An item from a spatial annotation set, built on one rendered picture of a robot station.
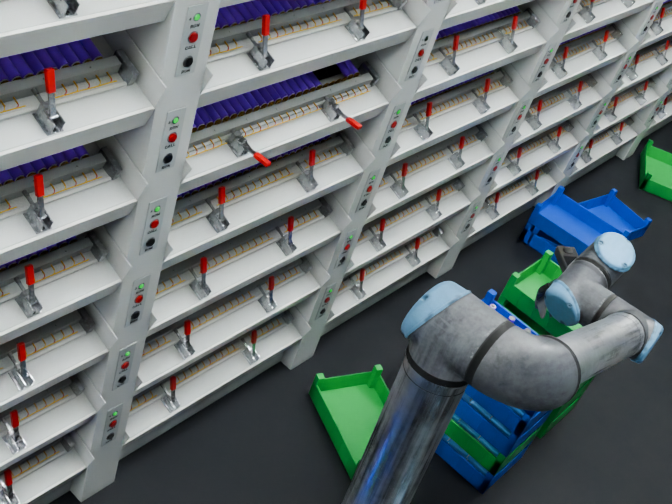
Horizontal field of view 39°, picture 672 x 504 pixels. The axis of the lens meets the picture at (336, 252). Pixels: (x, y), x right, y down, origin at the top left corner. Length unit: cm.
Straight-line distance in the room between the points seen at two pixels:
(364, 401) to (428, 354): 118
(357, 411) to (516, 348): 123
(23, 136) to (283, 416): 134
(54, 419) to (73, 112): 75
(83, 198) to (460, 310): 63
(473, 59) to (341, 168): 46
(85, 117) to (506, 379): 73
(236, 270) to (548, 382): 88
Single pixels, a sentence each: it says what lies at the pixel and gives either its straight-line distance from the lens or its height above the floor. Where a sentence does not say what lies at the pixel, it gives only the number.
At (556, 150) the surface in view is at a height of 34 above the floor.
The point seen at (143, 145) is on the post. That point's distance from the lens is 159.
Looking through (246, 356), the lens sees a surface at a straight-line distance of 245.
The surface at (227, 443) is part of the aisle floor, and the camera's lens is 246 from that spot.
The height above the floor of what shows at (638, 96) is 35.
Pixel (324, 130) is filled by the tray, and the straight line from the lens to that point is 197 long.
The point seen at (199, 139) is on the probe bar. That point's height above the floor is 93.
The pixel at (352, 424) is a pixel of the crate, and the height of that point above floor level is 0.
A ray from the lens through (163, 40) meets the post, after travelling 148.
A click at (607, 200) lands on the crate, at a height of 3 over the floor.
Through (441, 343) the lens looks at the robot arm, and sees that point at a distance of 147.
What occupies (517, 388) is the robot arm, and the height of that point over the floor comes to 96.
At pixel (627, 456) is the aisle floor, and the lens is 294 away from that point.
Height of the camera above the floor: 191
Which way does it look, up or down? 38 degrees down
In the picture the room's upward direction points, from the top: 20 degrees clockwise
